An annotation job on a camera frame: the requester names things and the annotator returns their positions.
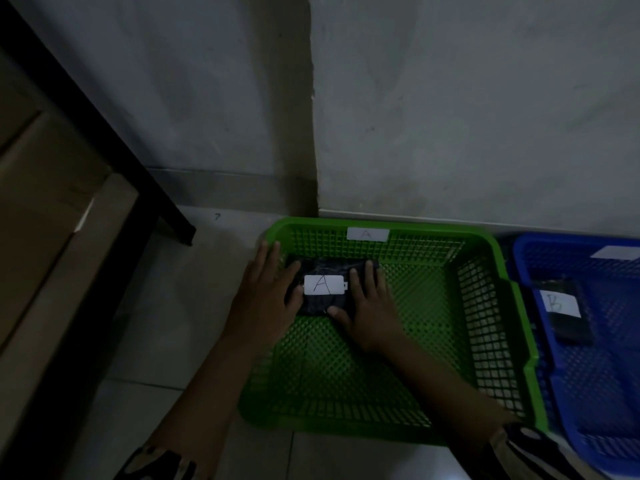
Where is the person's right hand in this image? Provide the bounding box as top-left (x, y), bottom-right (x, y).
top-left (327, 260), bottom-right (407, 353)

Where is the person's left hand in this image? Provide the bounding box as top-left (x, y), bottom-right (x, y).
top-left (226, 240), bottom-right (304, 348)

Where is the black package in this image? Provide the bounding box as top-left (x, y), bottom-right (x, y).
top-left (284, 257), bottom-right (382, 318)
top-left (532, 278), bottom-right (596, 345)

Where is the person's left forearm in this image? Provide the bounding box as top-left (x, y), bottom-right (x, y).
top-left (142, 335), bottom-right (268, 463)

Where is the person's right forearm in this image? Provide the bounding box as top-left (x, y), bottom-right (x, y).
top-left (372, 340), bottom-right (518, 458)

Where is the white paper label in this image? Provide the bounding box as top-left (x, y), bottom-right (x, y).
top-left (590, 246), bottom-right (640, 261)
top-left (303, 275), bottom-right (348, 296)
top-left (346, 227), bottom-right (390, 243)
top-left (538, 290), bottom-right (582, 320)

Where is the green plastic basket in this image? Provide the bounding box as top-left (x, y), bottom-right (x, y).
top-left (237, 217), bottom-right (549, 446)

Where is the patterned shirt sleeve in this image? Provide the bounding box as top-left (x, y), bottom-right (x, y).
top-left (114, 446), bottom-right (211, 480)
top-left (487, 422), bottom-right (608, 480)

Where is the brown cardboard box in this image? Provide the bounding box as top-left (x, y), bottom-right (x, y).
top-left (0, 45), bottom-right (140, 445)

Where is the blue plastic basket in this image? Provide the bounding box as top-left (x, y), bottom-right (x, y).
top-left (507, 232), bottom-right (640, 478)

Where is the black metal table frame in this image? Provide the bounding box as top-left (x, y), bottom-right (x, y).
top-left (0, 0), bottom-right (197, 247)

